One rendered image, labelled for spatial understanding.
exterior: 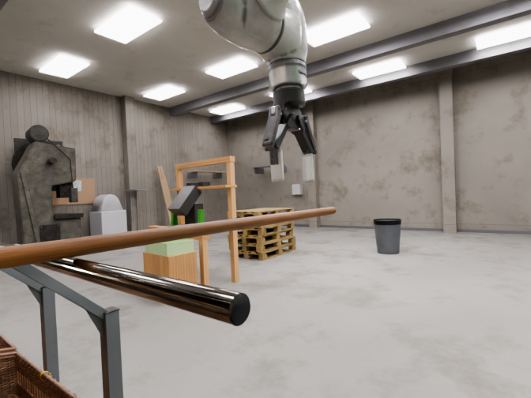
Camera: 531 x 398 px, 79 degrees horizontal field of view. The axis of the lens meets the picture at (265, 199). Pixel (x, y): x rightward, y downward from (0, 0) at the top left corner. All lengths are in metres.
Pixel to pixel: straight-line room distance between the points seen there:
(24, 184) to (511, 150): 11.27
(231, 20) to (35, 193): 8.08
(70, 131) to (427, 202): 10.09
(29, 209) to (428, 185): 9.91
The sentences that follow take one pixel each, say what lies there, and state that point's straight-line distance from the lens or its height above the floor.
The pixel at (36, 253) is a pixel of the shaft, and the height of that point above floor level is 1.19.
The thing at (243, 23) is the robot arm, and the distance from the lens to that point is 0.67.
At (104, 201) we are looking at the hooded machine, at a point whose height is 1.22.
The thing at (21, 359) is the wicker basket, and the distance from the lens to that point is 1.50.
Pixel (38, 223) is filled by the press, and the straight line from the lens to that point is 8.59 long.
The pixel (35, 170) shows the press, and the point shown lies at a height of 1.98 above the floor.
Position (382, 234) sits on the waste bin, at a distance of 6.51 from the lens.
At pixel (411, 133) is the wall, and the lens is 10.31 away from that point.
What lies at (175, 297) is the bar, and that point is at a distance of 0.36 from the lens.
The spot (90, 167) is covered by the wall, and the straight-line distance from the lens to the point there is 10.46.
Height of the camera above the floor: 1.27
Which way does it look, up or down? 1 degrees down
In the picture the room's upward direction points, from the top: 2 degrees counter-clockwise
